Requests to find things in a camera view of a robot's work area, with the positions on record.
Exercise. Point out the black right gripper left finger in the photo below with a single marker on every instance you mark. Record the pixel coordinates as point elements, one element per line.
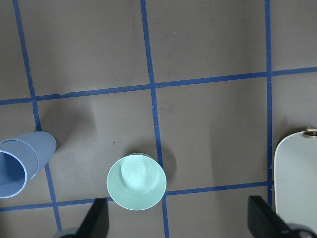
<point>96,222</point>

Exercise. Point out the cream white toaster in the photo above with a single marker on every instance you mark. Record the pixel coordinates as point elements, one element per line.
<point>295,179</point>

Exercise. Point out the green bowl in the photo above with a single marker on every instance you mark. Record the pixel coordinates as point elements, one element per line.
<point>136,182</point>

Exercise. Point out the blue cup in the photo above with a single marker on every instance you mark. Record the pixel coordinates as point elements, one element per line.
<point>18,164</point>
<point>42,143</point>

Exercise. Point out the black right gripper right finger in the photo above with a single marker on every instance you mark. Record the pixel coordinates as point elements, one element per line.
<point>263,222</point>

